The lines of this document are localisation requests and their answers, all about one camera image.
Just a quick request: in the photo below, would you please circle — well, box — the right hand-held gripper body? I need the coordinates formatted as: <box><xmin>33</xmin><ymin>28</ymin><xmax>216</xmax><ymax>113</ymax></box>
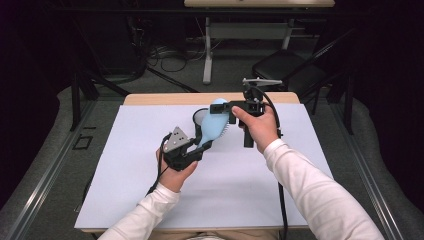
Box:
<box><xmin>229</xmin><ymin>77</ymin><xmax>284</xmax><ymax>149</ymax></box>

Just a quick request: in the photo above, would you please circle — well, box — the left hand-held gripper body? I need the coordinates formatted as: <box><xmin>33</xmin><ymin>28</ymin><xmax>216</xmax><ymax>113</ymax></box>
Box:
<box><xmin>162</xmin><ymin>125</ymin><xmax>203</xmax><ymax>172</ymax></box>

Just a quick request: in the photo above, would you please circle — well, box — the black mesh pen holder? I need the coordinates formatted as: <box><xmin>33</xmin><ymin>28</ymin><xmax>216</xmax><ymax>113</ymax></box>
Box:
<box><xmin>192</xmin><ymin>107</ymin><xmax>210</xmax><ymax>145</ymax></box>

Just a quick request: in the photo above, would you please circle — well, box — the light blue hairbrush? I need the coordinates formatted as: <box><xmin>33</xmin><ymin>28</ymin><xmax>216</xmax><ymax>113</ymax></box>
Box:
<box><xmin>197</xmin><ymin>97</ymin><xmax>232</xmax><ymax>149</ymax></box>

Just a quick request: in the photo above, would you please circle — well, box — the person's left hand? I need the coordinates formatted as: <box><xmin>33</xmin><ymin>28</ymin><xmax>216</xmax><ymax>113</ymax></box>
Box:
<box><xmin>155</xmin><ymin>151</ymin><xmax>199</xmax><ymax>194</ymax></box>

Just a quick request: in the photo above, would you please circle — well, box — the person's right hand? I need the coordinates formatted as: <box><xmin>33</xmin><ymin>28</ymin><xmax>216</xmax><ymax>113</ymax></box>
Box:
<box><xmin>231</xmin><ymin>105</ymin><xmax>282</xmax><ymax>154</ymax></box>

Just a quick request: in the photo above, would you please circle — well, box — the white table mat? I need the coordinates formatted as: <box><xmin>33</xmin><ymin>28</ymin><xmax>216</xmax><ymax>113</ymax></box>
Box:
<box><xmin>73</xmin><ymin>103</ymin><xmax>334</xmax><ymax>231</ymax></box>

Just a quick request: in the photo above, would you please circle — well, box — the black folding chair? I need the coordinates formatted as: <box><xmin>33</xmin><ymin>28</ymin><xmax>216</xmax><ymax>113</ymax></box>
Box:
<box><xmin>251</xmin><ymin>28</ymin><xmax>356</xmax><ymax>116</ymax></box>

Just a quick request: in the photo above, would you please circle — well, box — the desk with white metal legs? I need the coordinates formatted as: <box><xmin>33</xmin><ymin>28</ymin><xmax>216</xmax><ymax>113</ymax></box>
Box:
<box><xmin>183</xmin><ymin>0</ymin><xmax>336</xmax><ymax>85</ymax></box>

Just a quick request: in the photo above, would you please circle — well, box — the black metal stand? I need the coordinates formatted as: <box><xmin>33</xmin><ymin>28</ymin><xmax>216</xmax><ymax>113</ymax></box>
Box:
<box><xmin>68</xmin><ymin>66</ymin><xmax>131</xmax><ymax>133</ymax></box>

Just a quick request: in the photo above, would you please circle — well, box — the black metal crossbar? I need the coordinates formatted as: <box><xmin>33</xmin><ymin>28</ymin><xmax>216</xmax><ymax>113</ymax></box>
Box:
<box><xmin>49</xmin><ymin>6</ymin><xmax>364</xmax><ymax>18</ymax></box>

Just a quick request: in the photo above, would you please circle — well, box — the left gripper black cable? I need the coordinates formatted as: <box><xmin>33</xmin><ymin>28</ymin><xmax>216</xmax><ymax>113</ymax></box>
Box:
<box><xmin>145</xmin><ymin>132</ymin><xmax>173</xmax><ymax>198</ymax></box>

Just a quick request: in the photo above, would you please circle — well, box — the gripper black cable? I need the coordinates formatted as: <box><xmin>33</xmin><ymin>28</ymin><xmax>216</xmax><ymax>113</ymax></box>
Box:
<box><xmin>145</xmin><ymin>132</ymin><xmax>173</xmax><ymax>198</ymax></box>
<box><xmin>253</xmin><ymin>84</ymin><xmax>290</xmax><ymax>240</ymax></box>

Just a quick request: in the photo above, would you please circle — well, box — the thick black floor cable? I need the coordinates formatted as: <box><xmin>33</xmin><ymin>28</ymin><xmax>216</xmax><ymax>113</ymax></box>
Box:
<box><xmin>146</xmin><ymin>66</ymin><xmax>199</xmax><ymax>94</ymax></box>

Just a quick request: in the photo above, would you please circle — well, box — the tangle of thin floor cables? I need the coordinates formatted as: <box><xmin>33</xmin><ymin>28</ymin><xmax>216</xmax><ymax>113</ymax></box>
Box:
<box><xmin>146</xmin><ymin>43</ymin><xmax>209</xmax><ymax>74</ymax></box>

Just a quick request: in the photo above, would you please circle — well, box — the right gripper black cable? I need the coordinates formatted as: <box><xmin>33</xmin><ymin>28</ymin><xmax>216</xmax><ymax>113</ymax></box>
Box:
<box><xmin>253</xmin><ymin>84</ymin><xmax>290</xmax><ymax>240</ymax></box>

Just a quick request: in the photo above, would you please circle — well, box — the grey metal floor rail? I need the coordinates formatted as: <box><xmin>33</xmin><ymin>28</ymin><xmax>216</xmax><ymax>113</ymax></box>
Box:
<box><xmin>328</xmin><ymin>103</ymin><xmax>406</xmax><ymax>240</ymax></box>
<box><xmin>0</xmin><ymin>99</ymin><xmax>98</xmax><ymax>240</ymax></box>

